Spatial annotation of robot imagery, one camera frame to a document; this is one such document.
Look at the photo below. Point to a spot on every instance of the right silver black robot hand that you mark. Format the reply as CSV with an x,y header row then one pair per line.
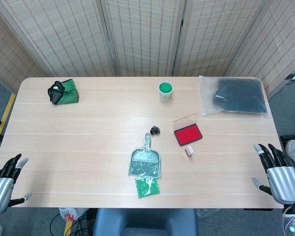
x,y
284,183

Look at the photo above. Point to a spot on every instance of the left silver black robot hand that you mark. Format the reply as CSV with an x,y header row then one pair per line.
x,y
0,189

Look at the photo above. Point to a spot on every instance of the blue chair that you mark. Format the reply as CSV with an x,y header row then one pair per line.
x,y
145,222

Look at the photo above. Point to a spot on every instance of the red ink pad case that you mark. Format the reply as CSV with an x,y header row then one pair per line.
x,y
188,134

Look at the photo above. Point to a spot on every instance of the packaged grey dustpan brush set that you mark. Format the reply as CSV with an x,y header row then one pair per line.
x,y
145,159

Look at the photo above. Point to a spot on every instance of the small black round cap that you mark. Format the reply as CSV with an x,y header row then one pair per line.
x,y
155,130

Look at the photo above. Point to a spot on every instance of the small red white stamp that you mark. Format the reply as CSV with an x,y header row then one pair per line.
x,y
189,151

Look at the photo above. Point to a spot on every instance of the green white packet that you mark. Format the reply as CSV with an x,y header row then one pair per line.
x,y
147,187

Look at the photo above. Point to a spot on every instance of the woven folding screen panel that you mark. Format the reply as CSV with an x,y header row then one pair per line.
x,y
216,37
61,37
280,44
143,37
9,54

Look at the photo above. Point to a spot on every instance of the clear bag with black cloth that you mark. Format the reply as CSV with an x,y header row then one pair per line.
x,y
236,96

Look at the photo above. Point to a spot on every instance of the red white plastic bag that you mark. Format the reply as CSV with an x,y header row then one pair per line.
x,y
70,213

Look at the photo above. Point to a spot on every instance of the green paper cup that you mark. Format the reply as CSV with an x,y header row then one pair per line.
x,y
165,90

